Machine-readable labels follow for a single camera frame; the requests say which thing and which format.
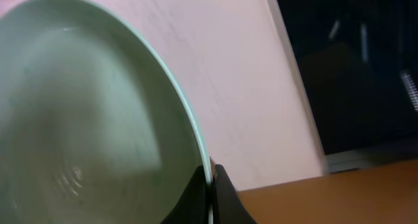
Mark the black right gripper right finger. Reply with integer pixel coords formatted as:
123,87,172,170
212,165,256,224

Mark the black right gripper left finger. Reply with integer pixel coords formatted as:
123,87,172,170
161,165,208,224

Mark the light green stained plate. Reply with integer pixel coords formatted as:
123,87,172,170
1,0,212,223

